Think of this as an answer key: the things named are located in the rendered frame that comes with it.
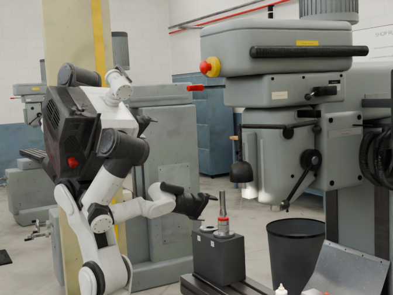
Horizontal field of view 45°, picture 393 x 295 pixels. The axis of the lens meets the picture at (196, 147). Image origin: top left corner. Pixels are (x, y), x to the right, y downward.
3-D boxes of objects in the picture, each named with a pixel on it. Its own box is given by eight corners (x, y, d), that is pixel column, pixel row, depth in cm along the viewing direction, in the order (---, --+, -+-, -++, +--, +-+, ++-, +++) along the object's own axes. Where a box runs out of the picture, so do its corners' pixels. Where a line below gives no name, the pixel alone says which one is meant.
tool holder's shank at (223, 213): (218, 216, 198) (217, 190, 197) (226, 215, 199) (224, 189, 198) (220, 218, 195) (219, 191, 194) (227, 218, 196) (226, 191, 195)
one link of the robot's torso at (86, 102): (52, 202, 166) (76, 118, 148) (25, 143, 187) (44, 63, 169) (127, 195, 184) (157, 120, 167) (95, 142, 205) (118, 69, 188)
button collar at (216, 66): (215, 76, 141) (214, 55, 140) (204, 77, 146) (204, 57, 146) (221, 76, 142) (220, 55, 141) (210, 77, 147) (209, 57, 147)
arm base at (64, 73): (58, 100, 181) (76, 83, 176) (51, 74, 186) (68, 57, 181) (89, 109, 193) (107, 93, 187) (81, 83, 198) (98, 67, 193)
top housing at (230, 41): (240, 74, 133) (238, 16, 131) (194, 78, 156) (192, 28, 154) (358, 69, 156) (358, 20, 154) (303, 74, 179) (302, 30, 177)
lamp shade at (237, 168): (224, 181, 145) (224, 161, 144) (239, 177, 150) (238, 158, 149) (244, 184, 140) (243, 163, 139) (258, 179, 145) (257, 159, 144)
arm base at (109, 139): (104, 164, 152) (118, 131, 151) (87, 152, 161) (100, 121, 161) (141, 175, 162) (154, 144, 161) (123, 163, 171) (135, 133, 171)
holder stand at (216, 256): (223, 287, 192) (220, 239, 190) (193, 271, 210) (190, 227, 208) (246, 279, 199) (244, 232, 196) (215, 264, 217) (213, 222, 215)
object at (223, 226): (217, 231, 200) (216, 218, 199) (228, 230, 201) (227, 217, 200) (219, 235, 195) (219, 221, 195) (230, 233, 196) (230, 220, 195)
